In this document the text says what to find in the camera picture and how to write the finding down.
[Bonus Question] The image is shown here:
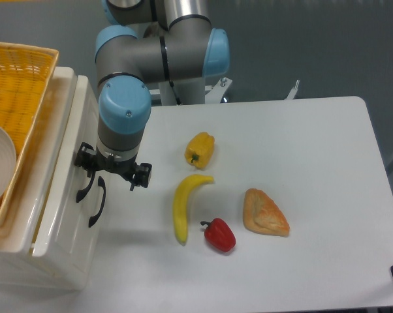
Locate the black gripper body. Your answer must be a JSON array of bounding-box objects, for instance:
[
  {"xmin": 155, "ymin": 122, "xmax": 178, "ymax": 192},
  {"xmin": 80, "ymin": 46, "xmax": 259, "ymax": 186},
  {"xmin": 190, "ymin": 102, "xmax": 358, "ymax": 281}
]
[{"xmin": 96, "ymin": 151, "xmax": 137, "ymax": 181}]

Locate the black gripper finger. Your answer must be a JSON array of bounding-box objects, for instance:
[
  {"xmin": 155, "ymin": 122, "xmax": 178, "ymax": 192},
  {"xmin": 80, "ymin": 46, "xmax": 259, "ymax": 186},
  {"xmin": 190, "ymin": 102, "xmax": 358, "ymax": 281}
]
[
  {"xmin": 74, "ymin": 142, "xmax": 97, "ymax": 178},
  {"xmin": 129, "ymin": 163, "xmax": 152, "ymax": 191}
]

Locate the white drawer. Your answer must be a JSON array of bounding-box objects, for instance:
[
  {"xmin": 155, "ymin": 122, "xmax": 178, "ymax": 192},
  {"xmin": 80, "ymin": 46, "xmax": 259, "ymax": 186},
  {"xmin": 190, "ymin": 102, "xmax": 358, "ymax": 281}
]
[{"xmin": 33, "ymin": 76, "xmax": 101, "ymax": 290}]

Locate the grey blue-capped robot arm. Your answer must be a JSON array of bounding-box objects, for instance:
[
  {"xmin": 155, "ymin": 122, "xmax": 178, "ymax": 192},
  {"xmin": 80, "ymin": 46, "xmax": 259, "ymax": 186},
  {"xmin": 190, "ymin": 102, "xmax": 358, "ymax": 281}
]
[{"xmin": 74, "ymin": 1, "xmax": 230, "ymax": 187}]

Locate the white drawer cabinet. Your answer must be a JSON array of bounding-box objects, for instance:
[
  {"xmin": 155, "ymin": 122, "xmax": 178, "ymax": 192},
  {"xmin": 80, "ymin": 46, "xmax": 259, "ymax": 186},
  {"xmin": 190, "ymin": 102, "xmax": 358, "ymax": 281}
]
[{"xmin": 0, "ymin": 67, "xmax": 103, "ymax": 290}]

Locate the yellow banana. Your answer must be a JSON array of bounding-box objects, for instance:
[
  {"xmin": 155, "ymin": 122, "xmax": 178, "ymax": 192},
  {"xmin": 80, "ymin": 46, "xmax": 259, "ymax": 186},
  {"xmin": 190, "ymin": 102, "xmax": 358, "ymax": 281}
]
[{"xmin": 172, "ymin": 174, "xmax": 214, "ymax": 245}]

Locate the yellow bell pepper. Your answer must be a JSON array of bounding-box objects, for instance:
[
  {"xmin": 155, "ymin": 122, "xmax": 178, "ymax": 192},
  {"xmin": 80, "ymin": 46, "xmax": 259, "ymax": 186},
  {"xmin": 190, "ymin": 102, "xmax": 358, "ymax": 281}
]
[{"xmin": 184, "ymin": 132, "xmax": 215, "ymax": 169}]

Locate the red bell pepper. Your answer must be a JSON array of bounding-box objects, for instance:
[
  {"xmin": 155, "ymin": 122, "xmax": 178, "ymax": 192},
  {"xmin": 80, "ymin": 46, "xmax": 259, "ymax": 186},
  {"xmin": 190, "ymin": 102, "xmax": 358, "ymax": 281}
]
[{"xmin": 200, "ymin": 218, "xmax": 236, "ymax": 252}]

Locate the yellow woven basket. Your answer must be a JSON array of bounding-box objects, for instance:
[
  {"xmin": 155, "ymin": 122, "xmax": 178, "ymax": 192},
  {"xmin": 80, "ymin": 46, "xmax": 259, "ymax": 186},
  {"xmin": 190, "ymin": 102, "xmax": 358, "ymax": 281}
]
[{"xmin": 0, "ymin": 42, "xmax": 59, "ymax": 227}]

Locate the golden pastry bread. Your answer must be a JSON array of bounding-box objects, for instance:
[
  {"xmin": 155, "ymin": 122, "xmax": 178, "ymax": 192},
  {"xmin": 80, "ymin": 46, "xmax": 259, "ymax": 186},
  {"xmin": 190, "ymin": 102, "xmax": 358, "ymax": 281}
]
[{"xmin": 243, "ymin": 188, "xmax": 290, "ymax": 237}]

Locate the black lower drawer handle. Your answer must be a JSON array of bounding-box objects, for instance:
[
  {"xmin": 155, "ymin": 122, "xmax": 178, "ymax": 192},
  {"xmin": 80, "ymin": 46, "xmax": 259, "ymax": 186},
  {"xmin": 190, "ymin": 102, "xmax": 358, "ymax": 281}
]
[{"xmin": 88, "ymin": 176, "xmax": 107, "ymax": 228}]

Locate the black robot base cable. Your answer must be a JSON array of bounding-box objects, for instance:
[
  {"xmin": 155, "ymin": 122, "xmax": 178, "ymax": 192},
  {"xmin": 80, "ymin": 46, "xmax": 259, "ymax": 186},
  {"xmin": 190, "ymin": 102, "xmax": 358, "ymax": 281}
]
[{"xmin": 168, "ymin": 81, "xmax": 184, "ymax": 106}]

